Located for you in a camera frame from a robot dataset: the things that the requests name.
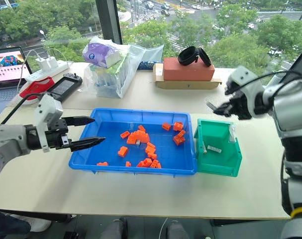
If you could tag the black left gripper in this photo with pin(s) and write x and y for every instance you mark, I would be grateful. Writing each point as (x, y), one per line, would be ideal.
(55, 140)

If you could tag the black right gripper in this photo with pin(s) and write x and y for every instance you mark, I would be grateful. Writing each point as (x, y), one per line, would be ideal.
(241, 107)

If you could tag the silver battery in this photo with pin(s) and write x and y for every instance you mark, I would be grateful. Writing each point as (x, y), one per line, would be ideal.
(211, 104)
(214, 149)
(204, 148)
(138, 143)

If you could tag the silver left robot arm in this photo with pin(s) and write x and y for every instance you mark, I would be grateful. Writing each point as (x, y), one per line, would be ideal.
(6, 139)

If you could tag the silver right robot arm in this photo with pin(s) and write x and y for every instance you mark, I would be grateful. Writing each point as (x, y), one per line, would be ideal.
(290, 112)

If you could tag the blue plastic bin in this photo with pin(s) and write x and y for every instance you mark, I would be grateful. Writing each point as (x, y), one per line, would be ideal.
(111, 152)

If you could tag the green plastic bin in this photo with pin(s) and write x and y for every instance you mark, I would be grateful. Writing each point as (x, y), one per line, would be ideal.
(215, 164)

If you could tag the orange toy brick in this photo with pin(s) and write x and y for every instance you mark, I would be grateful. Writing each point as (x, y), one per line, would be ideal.
(128, 164)
(156, 164)
(179, 138)
(177, 126)
(152, 155)
(144, 163)
(125, 134)
(141, 128)
(166, 126)
(102, 163)
(123, 151)
(150, 147)

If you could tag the flat cardboard box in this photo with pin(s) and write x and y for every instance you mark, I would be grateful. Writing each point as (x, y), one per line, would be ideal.
(188, 85)

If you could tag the black handheld controller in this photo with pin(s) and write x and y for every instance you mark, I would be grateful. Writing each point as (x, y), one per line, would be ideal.
(63, 85)

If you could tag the red-brown box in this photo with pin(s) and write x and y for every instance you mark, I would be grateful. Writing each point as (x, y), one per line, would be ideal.
(188, 71)

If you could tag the orange arch brick pile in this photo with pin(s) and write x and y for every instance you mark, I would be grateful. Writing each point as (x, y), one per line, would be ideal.
(138, 137)

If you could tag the black round lid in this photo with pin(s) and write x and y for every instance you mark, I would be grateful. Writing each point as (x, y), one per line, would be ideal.
(205, 57)

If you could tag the clear plastic bag of boxes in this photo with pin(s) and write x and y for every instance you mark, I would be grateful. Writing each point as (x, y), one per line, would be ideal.
(126, 74)

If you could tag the white power strip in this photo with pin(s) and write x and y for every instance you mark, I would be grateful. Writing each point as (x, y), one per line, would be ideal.
(41, 73)

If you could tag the white charger plug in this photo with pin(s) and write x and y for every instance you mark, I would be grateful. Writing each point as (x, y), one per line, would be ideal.
(42, 63)
(52, 62)

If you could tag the purple tissue pack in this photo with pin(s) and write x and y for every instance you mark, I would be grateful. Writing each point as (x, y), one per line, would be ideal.
(98, 53)

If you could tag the dark monitor edge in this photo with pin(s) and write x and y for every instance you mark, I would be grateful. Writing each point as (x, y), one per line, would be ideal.
(301, 59)

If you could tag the blue patterned packet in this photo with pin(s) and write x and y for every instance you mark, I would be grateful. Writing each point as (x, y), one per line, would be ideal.
(147, 65)

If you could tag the open laptop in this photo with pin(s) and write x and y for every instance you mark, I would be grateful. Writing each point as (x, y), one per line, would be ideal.
(4, 74)

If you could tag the white shoe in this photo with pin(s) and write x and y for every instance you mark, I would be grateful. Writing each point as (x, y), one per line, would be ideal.
(38, 222)

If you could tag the grey rounded foot shape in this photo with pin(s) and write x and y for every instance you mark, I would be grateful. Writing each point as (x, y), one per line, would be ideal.
(178, 230)
(114, 229)

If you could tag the dark window pillar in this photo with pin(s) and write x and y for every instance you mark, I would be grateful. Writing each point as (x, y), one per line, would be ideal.
(108, 22)

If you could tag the dark blue trouser leg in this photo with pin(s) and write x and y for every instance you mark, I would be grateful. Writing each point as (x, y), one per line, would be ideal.
(9, 226)

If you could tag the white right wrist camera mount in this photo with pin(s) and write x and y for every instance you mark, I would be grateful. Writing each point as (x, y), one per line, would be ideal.
(247, 79)

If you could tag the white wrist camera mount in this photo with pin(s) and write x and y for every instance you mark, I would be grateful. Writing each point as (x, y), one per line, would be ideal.
(247, 79)
(47, 107)

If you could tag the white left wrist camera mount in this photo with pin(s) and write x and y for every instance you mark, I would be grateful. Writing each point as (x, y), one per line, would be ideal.
(47, 107)

